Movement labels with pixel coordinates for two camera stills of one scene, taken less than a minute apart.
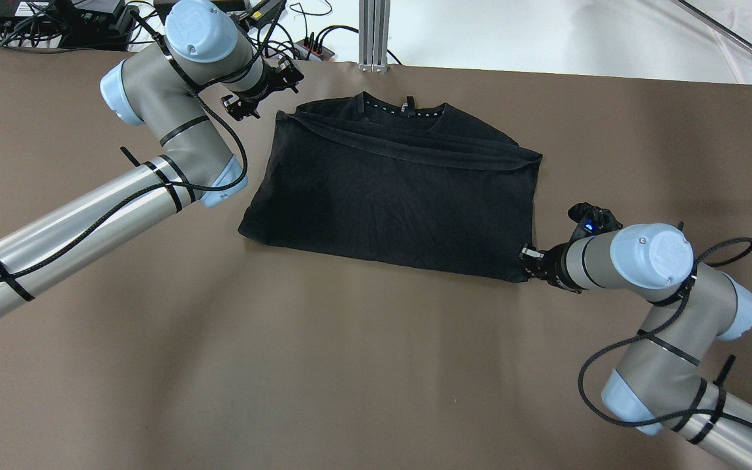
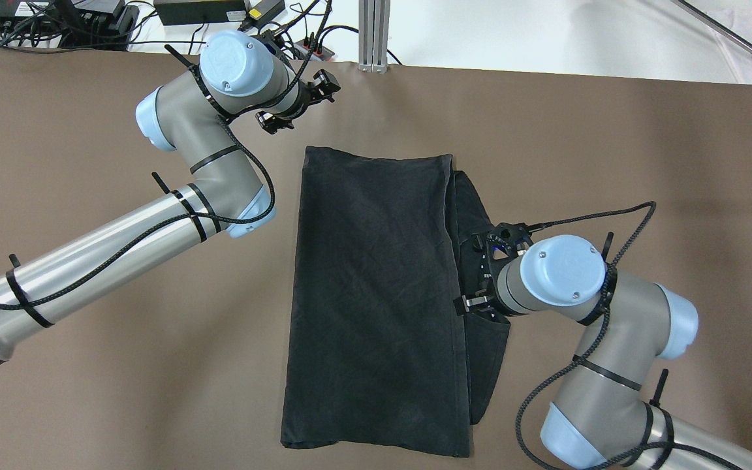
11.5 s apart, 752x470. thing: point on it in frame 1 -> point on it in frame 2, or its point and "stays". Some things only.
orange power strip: (311, 50) stays
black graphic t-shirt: (405, 182) -> (378, 358)
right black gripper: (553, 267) -> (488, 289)
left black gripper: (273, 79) -> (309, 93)
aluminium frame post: (374, 24) stays
